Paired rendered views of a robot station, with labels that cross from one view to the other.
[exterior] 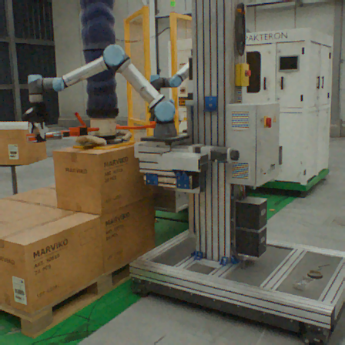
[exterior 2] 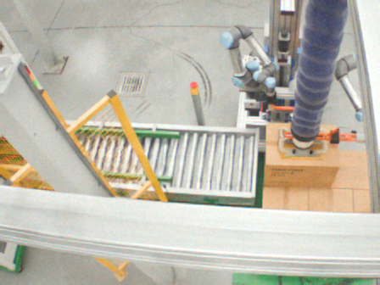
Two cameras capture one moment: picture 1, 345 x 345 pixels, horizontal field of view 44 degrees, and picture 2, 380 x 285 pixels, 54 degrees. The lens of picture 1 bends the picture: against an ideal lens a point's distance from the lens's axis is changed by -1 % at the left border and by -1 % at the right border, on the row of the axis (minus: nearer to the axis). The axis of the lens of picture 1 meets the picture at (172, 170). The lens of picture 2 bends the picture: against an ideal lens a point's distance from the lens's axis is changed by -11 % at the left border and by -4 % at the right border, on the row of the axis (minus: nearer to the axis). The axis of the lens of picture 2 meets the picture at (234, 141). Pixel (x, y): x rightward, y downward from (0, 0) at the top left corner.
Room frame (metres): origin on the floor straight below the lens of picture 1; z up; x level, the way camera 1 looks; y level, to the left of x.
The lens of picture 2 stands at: (4.12, 1.74, 3.79)
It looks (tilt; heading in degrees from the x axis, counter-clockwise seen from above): 59 degrees down; 246
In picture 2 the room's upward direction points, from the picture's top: 5 degrees counter-clockwise
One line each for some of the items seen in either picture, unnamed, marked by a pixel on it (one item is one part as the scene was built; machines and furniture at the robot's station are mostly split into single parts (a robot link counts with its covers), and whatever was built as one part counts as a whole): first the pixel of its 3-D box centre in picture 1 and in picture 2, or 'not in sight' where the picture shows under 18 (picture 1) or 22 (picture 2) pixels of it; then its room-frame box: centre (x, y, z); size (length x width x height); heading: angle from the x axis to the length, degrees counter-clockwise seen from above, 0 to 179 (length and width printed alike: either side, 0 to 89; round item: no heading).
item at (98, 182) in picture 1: (105, 173); (299, 155); (2.97, 0.47, 0.74); 0.60 x 0.40 x 0.40; 149
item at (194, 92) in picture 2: not in sight; (200, 118); (3.51, -0.46, 0.50); 0.07 x 0.07 x 1.00; 58
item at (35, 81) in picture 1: (35, 85); not in sight; (2.48, 0.77, 1.37); 0.09 x 0.08 x 0.11; 91
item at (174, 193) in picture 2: not in sight; (125, 190); (4.46, -0.09, 0.50); 2.31 x 0.05 x 0.19; 148
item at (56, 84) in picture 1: (53, 85); not in sight; (2.49, 0.67, 1.37); 0.11 x 0.11 x 0.08; 1
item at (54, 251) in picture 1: (49, 232); (326, 206); (2.88, 0.89, 0.34); 1.20 x 1.00 x 0.40; 148
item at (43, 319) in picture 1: (52, 268); not in sight; (2.88, 0.89, 0.07); 1.20 x 1.00 x 0.14; 148
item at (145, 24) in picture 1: (139, 115); (115, 209); (4.53, 0.34, 1.05); 0.87 x 0.10 x 2.10; 20
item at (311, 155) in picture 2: (94, 142); (302, 153); (3.02, 0.55, 0.97); 0.34 x 0.10 x 0.05; 149
